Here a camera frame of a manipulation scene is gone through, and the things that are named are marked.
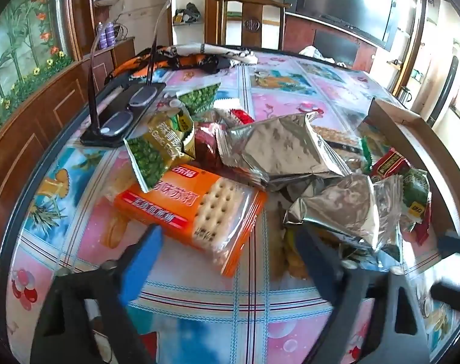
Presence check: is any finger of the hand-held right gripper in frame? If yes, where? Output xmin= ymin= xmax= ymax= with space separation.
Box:
xmin=431 ymin=282 xmax=460 ymax=312
xmin=438 ymin=234 xmax=460 ymax=257

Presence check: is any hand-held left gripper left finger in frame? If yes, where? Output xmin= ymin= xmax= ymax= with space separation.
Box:
xmin=29 ymin=224 xmax=164 ymax=364

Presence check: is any yellow snack packet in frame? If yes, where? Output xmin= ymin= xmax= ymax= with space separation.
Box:
xmin=281 ymin=227 xmax=310 ymax=281

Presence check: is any wooden chair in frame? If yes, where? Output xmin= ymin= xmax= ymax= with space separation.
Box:
xmin=212 ymin=0 xmax=291 ymax=50

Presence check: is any green pea snack packet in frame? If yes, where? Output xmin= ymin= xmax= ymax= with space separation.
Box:
xmin=176 ymin=82 xmax=221 ymax=116
xmin=123 ymin=106 xmax=196 ymax=193

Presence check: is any dark red snack packet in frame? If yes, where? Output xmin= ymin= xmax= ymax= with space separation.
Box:
xmin=194 ymin=121 xmax=231 ymax=171

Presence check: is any orange black cloth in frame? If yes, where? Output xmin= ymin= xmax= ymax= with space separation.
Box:
xmin=103 ymin=45 xmax=231 ymax=84

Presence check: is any white plastic bag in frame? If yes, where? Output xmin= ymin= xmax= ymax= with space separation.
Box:
xmin=299 ymin=45 xmax=335 ymax=63

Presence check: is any green packet yellow label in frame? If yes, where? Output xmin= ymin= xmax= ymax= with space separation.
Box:
xmin=402 ymin=169 xmax=432 ymax=232

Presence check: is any orange cracker packet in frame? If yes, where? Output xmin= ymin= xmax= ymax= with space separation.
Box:
xmin=114 ymin=165 xmax=268 ymax=277

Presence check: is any silver foil snack packet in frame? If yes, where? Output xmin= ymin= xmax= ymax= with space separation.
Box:
xmin=215 ymin=113 xmax=352 ymax=192
xmin=283 ymin=174 xmax=405 ymax=253

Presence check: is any wooden cabinet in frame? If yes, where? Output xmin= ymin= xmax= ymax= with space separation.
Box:
xmin=88 ymin=37 xmax=136 ymax=80

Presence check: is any black television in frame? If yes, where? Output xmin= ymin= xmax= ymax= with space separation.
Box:
xmin=285 ymin=0 xmax=399 ymax=52

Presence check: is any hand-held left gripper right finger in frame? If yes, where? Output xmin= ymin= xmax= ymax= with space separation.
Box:
xmin=294 ymin=224 xmax=431 ymax=364

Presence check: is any red packet gold label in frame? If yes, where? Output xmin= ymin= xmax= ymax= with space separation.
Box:
xmin=370 ymin=150 xmax=410 ymax=183

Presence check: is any floral wall picture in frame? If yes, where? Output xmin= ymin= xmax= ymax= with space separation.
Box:
xmin=0 ymin=0 xmax=75 ymax=141

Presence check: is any red white snack packet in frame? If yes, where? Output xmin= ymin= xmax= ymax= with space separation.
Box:
xmin=215 ymin=108 xmax=255 ymax=126

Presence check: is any cardboard box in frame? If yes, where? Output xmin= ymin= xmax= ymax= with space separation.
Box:
xmin=361 ymin=99 xmax=460 ymax=236

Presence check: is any white patterned cloth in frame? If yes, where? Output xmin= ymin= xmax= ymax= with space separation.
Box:
xmin=173 ymin=42 xmax=259 ymax=67

